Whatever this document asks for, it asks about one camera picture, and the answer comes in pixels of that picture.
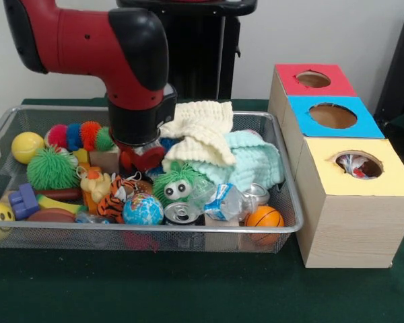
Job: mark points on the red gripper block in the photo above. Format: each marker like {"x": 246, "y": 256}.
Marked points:
{"x": 145, "y": 158}

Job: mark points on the cream yellow cloth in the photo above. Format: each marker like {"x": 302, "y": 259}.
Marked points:
{"x": 202, "y": 134}

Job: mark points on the multicolour fuzzy caterpillar toy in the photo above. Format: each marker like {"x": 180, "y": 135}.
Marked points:
{"x": 77, "y": 136}

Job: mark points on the mint green cloth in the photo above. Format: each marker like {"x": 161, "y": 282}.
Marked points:
{"x": 256, "y": 161}

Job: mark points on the colourful polka dot cloth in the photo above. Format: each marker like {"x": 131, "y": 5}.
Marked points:
{"x": 354, "y": 165}

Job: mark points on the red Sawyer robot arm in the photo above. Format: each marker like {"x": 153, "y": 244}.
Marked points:
{"x": 121, "y": 54}

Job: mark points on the clear mesh bin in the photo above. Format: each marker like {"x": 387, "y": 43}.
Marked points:
{"x": 188, "y": 239}

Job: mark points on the wooden box with three holes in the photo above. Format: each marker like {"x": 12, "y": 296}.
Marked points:
{"x": 350, "y": 222}

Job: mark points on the green fuzzy toy with eyes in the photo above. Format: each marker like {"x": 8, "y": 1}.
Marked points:
{"x": 178, "y": 185}

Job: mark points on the tiger plush toy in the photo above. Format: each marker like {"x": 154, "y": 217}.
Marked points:
{"x": 114, "y": 198}

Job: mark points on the globe print ball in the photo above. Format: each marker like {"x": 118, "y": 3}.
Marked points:
{"x": 143, "y": 210}

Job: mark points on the silver can with open top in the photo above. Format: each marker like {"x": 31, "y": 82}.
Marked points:
{"x": 183, "y": 214}

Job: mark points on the crushed clear plastic bottle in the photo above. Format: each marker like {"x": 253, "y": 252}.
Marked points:
{"x": 222, "y": 200}

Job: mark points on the green spiky ball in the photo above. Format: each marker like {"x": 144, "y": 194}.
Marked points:
{"x": 52, "y": 168}

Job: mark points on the plain yellow ball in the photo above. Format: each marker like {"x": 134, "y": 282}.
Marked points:
{"x": 27, "y": 147}

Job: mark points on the small orange basketball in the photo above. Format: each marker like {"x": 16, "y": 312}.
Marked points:
{"x": 264, "y": 217}

